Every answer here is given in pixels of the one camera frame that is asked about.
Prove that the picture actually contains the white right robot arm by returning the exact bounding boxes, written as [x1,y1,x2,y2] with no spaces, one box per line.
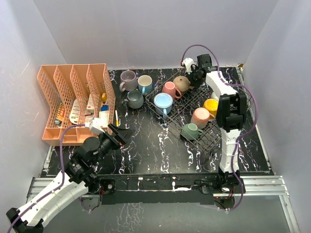
[181,58,247,193]

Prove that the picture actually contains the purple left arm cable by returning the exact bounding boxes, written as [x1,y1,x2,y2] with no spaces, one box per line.
[6,123,93,233]

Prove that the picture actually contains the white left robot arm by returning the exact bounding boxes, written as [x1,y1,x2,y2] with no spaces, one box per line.
[6,123,133,233]

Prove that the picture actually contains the blue mug white interior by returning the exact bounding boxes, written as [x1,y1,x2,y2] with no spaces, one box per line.
[138,75,153,96]

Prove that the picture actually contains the light blue ribbed mug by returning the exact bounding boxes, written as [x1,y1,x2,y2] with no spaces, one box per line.
[154,93,173,119]

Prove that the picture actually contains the papers in organizer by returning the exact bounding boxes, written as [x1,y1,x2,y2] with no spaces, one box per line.
[54,93,109,127]

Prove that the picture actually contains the lilac mug at back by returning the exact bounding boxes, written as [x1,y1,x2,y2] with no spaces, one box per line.
[119,70,138,92]

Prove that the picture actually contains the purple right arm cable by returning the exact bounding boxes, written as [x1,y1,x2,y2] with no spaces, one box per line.
[181,45,259,212]

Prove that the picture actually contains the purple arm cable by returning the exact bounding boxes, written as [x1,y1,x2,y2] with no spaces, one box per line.
[6,123,93,233]
[181,45,259,212]

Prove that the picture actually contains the green teal mug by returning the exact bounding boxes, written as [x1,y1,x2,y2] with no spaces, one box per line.
[181,123,203,140]

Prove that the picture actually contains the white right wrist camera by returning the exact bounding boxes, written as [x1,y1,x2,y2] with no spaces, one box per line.
[181,58,196,74]

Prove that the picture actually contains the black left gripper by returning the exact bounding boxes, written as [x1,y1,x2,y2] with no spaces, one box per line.
[92,123,135,165]

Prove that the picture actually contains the orange plastic file organizer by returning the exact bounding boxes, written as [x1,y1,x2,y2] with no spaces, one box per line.
[37,64,116,146]

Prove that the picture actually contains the peach pink mug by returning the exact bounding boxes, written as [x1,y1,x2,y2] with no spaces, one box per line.
[190,107,215,129]

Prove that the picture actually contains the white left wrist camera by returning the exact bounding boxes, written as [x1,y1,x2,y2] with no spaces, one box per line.
[85,117,106,135]

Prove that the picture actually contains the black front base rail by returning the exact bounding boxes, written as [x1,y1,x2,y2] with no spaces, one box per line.
[72,173,246,206]

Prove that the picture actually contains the white speckled ceramic mug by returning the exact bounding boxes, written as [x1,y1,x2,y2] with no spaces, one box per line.
[211,92,219,101]

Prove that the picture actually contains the grey mug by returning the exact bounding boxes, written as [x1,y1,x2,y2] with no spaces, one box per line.
[121,90,144,109]

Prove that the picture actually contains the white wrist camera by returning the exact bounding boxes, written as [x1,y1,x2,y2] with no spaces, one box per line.
[181,58,196,74]
[85,117,106,135]

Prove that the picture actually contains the yellow mug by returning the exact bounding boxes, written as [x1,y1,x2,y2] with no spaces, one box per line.
[203,99,218,119]

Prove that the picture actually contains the tan glazed round mug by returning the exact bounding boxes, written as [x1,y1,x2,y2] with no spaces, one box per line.
[173,76,190,95]

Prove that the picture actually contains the pink mug white interior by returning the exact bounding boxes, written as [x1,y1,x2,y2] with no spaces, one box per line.
[162,82,182,100]

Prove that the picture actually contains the yellow white pen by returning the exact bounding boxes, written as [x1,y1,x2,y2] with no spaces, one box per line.
[115,110,120,127]

